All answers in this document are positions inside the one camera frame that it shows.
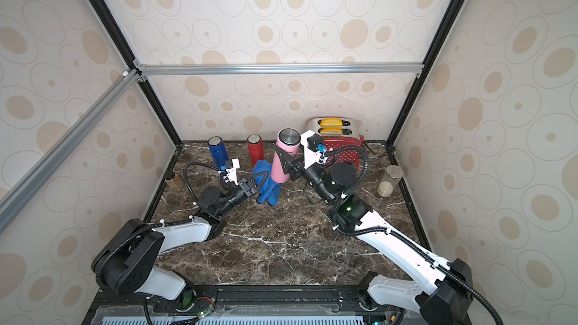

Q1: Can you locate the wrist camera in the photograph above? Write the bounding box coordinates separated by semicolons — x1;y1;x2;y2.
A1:
300;130;327;169
218;158;240;187

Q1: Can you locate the small brown bottle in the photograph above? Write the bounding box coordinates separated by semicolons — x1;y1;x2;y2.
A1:
163;170;185;192

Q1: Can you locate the toaster power cable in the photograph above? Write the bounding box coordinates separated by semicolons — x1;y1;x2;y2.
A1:
360;141;397;159

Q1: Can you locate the horizontal aluminium frame bar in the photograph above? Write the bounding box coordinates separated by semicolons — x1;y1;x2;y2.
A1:
138;62;424;76

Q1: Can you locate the yellow toast slice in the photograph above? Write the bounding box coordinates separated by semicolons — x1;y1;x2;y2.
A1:
319;118;343;128
319;127;343;136

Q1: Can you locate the left aluminium frame bar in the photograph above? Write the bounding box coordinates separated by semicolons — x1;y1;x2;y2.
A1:
1;69;138;230

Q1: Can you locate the black frame post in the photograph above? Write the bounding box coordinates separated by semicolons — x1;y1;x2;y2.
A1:
386;0;466;152
88;0;183;147

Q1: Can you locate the left black frame post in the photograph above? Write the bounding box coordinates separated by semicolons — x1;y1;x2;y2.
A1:
88;0;183;147

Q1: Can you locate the blue thermos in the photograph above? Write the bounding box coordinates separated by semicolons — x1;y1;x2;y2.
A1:
207;136;230;169

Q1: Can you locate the glass jar with powder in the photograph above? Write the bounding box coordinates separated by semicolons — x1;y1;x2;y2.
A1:
377;165;404;198

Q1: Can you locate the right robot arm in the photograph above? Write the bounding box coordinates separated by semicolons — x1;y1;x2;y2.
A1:
275;145;504;324

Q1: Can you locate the red polka dot toaster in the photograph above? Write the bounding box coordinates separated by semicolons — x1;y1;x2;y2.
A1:
306;116;365;168

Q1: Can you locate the pink thermos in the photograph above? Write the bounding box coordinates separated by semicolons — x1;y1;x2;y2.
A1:
271;128;300;184

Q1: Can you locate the front yellow toast slice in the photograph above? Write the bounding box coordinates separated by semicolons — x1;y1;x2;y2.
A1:
319;127;343;136

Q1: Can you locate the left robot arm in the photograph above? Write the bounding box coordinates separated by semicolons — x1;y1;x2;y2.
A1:
91;176;261;300

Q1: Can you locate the blue cleaning cloth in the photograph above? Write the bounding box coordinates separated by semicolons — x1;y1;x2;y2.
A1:
253;159;281;206

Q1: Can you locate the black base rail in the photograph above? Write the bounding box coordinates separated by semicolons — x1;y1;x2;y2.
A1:
82;285;425;324

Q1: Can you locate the red thermos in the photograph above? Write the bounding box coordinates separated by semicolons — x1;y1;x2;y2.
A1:
246;134;265;167

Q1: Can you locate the rear yellow toast slice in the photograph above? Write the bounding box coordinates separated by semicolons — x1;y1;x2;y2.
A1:
319;118;343;128

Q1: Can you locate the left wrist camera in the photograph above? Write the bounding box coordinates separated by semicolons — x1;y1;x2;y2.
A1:
218;158;240;187

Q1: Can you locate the right black frame post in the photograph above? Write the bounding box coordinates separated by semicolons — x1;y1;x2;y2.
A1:
386;0;466;152

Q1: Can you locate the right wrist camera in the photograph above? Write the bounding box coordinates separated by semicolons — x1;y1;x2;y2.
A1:
300;130;327;169

